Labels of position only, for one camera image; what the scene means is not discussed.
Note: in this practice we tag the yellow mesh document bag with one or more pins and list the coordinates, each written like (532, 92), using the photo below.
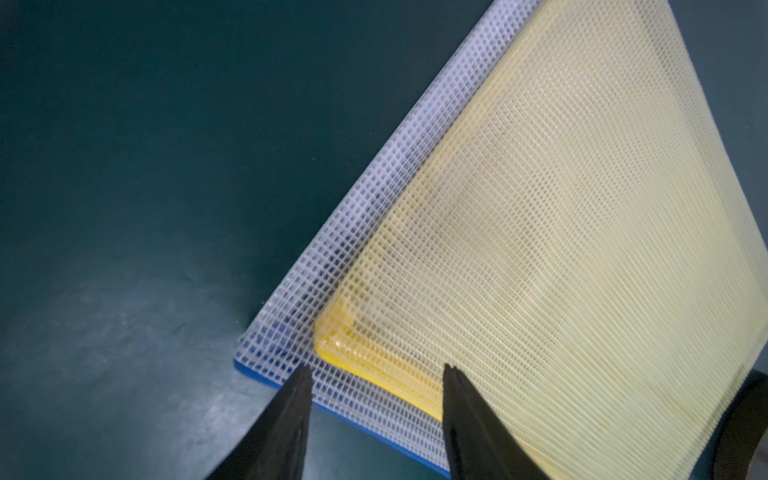
(578, 244)

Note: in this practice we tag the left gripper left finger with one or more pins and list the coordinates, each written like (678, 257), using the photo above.
(275, 446)

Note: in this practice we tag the metal scroll glass rack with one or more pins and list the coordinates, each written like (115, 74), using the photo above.
(741, 449)

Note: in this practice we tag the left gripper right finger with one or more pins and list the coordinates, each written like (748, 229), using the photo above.
(478, 445)

